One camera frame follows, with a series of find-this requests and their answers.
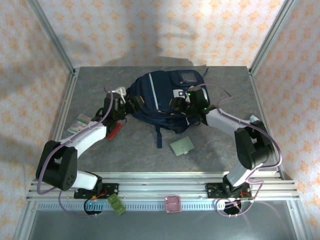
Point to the navy blue backpack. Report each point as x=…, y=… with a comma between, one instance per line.
x=167, y=87

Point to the red wallet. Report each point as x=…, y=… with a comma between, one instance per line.
x=113, y=132

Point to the light green card holder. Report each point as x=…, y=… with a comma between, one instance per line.
x=181, y=146

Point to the blue face mask pack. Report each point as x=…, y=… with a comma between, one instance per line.
x=253, y=118

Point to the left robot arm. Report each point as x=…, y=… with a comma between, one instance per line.
x=85, y=140

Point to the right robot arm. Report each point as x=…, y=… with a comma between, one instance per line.
x=225, y=122

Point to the green white paper packet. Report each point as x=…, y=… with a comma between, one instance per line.
x=77, y=123

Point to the green button pad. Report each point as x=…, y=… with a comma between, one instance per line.
x=116, y=203

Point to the pink square tray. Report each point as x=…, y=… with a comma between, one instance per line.
x=172, y=204

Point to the aluminium side rail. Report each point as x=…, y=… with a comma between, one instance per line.
x=259, y=95
x=66, y=100

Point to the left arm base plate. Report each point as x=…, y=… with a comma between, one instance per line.
x=112, y=188

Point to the aluminium mounting rail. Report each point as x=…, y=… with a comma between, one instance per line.
x=160, y=185

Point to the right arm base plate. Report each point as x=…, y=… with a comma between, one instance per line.
x=212, y=190

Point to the aluminium frame post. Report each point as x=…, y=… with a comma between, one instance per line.
x=272, y=37
x=53, y=37

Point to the aluminium lower frame bar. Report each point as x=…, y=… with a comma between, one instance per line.
x=25, y=222
x=302, y=232

